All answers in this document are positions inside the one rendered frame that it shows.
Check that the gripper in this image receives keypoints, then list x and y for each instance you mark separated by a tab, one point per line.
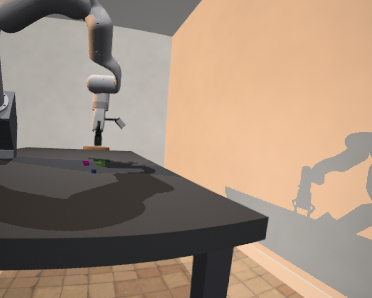
99	115

